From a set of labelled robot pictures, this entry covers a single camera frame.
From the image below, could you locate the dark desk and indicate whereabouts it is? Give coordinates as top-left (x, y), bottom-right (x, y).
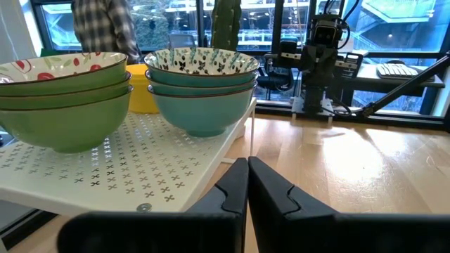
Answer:
top-left (346, 64), bottom-right (446, 115)

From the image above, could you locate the person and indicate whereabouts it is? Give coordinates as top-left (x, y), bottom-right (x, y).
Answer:
top-left (70, 0), bottom-right (143, 65)

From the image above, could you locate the yellow bowl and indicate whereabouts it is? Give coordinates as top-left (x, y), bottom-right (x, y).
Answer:
top-left (125, 63), bottom-right (160, 115)

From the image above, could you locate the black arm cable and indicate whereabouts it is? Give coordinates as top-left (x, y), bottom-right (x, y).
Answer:
top-left (323, 0), bottom-right (361, 50)

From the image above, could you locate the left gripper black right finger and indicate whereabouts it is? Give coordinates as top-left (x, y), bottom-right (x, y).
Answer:
top-left (247, 155), bottom-right (450, 253)

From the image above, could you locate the large green ceramic bowl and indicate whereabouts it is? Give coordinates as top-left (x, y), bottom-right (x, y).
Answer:
top-left (0, 72), bottom-right (133, 111)

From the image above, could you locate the black office chair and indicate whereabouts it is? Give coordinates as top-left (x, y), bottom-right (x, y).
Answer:
top-left (256, 66), bottom-right (297, 93)

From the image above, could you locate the white computer keyboard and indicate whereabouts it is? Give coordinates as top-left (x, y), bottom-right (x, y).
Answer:
top-left (375, 63), bottom-right (437, 83)

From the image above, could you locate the grey office chair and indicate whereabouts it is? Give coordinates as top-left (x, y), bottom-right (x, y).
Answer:
top-left (167, 33), bottom-right (197, 51)

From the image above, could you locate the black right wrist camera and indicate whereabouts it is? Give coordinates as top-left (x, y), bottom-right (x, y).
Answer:
top-left (313, 20), bottom-right (345, 47)

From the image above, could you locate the tall green cactus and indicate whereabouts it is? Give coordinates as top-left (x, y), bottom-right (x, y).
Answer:
top-left (210, 0), bottom-right (243, 52)

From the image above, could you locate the white perforated metal shelf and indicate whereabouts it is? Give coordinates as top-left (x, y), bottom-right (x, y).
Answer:
top-left (0, 97), bottom-right (259, 216)

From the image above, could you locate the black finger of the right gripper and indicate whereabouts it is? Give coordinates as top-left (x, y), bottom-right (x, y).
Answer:
top-left (319, 45), bottom-right (339, 87)
top-left (300, 45), bottom-right (321, 87)

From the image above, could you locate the teal ceramic bowl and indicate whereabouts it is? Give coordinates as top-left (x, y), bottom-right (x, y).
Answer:
top-left (143, 46), bottom-right (261, 89)
top-left (147, 84), bottom-right (257, 138)
top-left (145, 70), bottom-right (259, 97)

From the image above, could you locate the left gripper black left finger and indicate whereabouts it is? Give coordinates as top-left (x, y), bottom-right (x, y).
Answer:
top-left (56, 157), bottom-right (250, 253)

